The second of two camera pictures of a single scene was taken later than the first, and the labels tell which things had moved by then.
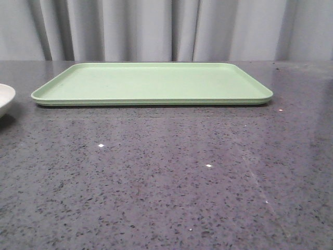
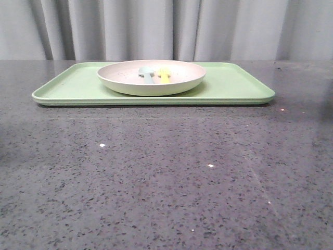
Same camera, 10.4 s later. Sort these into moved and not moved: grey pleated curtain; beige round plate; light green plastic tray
Moved: beige round plate
Not moved: light green plastic tray; grey pleated curtain
